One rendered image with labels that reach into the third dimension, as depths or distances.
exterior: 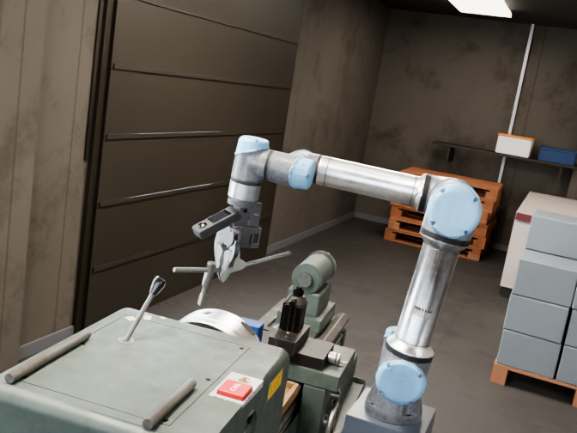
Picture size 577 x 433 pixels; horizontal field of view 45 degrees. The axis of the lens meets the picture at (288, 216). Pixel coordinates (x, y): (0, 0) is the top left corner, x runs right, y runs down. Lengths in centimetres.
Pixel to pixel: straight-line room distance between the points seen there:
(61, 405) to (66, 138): 315
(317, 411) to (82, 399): 129
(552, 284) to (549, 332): 33
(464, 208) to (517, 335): 372
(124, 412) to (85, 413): 7
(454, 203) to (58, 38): 311
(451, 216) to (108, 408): 81
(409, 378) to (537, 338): 362
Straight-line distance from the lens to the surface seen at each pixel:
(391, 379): 167
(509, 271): 772
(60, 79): 432
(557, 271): 512
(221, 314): 198
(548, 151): 962
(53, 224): 450
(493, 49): 1022
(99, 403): 142
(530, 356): 528
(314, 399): 255
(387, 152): 1043
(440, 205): 156
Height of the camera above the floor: 192
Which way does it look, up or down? 11 degrees down
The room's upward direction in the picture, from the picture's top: 9 degrees clockwise
